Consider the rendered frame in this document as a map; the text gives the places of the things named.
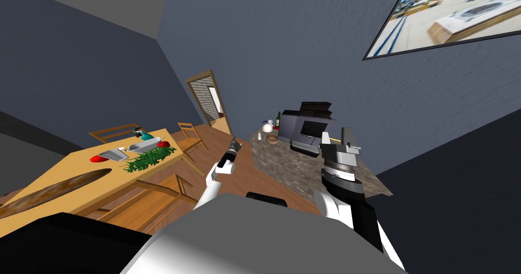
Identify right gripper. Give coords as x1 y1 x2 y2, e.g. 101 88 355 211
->
320 127 363 170

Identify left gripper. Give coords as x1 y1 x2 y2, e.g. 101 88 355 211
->
227 137 244 156

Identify dark grey coffee machine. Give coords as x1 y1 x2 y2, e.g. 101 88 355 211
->
278 101 337 158

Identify wooden chair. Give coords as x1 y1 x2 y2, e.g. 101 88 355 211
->
177 121 209 162
88 123 148 145
73 174 201 235

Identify green leafy herbs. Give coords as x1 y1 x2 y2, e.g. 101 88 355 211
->
122 145 177 173

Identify teal spray bottle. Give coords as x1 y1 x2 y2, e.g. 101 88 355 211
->
133 128 155 142

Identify grey metal tray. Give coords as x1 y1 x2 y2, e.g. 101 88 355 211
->
126 137 162 153
97 146 131 163

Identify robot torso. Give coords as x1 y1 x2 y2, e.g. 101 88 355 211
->
120 192 408 274

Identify wooden dining table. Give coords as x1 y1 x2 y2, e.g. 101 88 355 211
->
0 128 205 239

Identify large dark framed window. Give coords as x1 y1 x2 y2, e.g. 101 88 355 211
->
362 0 521 62

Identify long brown baguette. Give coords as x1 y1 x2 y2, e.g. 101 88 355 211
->
0 168 113 220

